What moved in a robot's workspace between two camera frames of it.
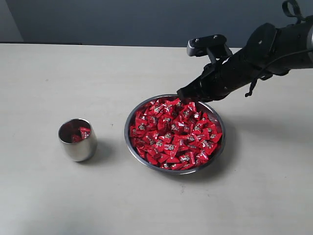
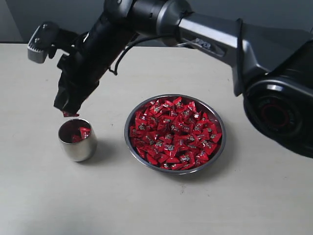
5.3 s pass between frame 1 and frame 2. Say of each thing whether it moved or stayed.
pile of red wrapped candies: stayed
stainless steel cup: stayed
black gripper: moved
